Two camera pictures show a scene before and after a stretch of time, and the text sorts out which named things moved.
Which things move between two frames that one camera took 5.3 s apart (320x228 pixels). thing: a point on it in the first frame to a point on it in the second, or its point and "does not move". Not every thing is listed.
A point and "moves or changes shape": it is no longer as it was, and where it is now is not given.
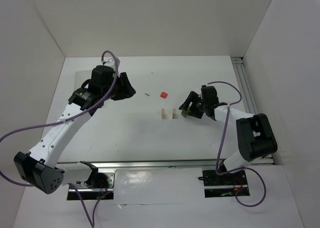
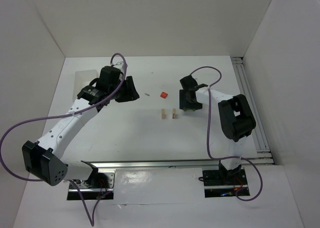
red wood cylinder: [163, 95] does not move
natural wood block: [173, 113] does not move
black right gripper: [196, 106] to [189, 98]
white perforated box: [80, 77] does not move
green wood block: [184, 113] moves or changes shape
